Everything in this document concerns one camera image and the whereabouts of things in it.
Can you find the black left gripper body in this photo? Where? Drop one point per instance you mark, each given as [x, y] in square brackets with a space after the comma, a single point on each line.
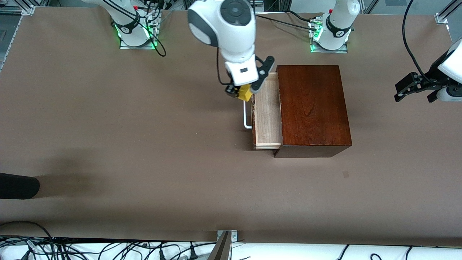
[430, 80]

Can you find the yellow wooden block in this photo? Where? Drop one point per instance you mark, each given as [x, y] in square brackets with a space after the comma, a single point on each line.
[246, 94]

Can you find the dark brown wooden cabinet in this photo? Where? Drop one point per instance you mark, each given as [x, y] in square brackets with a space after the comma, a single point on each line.
[314, 108]

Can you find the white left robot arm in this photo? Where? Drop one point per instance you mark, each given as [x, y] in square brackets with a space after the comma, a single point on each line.
[339, 21]

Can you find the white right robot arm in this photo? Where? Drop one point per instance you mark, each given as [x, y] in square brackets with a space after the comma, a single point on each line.
[231, 32]

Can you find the silver equipment rack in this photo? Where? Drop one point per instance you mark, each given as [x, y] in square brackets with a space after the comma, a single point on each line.
[258, 3]

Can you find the dark grey slanted bar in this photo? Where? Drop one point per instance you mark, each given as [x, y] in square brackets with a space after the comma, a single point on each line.
[220, 249]

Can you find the black power plug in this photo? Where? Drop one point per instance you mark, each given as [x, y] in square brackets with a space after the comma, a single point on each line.
[193, 254]
[162, 255]

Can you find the black ribbed cylinder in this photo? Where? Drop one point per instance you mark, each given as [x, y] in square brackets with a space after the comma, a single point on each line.
[18, 186]

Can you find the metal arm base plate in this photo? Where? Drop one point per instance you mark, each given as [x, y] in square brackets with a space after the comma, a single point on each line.
[139, 47]
[326, 50]

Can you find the small metal edge bracket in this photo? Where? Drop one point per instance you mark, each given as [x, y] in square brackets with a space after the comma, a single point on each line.
[234, 234]

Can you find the aluminium frame rail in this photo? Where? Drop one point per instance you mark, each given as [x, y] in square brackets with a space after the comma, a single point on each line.
[21, 9]

